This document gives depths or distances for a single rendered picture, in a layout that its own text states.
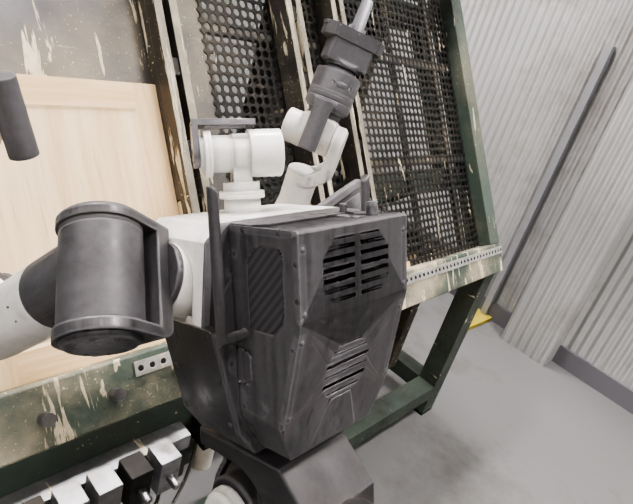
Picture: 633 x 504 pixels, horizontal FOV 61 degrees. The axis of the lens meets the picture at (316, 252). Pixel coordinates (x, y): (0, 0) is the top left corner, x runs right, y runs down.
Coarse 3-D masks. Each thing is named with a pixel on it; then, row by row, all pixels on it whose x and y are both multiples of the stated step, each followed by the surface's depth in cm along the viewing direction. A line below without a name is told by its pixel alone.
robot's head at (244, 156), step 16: (208, 144) 70; (224, 144) 72; (240, 144) 72; (256, 144) 72; (272, 144) 73; (224, 160) 72; (240, 160) 72; (256, 160) 72; (272, 160) 73; (240, 176) 73; (256, 176) 75; (224, 192) 73; (240, 192) 72; (256, 192) 73
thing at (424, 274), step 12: (480, 252) 211; (492, 252) 218; (444, 264) 192; (456, 264) 197; (408, 276) 175; (420, 276) 180; (144, 360) 109; (156, 360) 111; (168, 360) 112; (144, 372) 108
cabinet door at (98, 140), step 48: (48, 96) 104; (96, 96) 111; (144, 96) 118; (48, 144) 103; (96, 144) 110; (144, 144) 117; (0, 192) 97; (48, 192) 102; (96, 192) 109; (144, 192) 117; (0, 240) 96; (48, 240) 102; (0, 384) 94
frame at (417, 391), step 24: (480, 288) 224; (408, 312) 233; (456, 312) 233; (456, 336) 235; (408, 360) 261; (432, 360) 246; (408, 384) 244; (432, 384) 248; (384, 408) 225; (408, 408) 236; (360, 432) 209
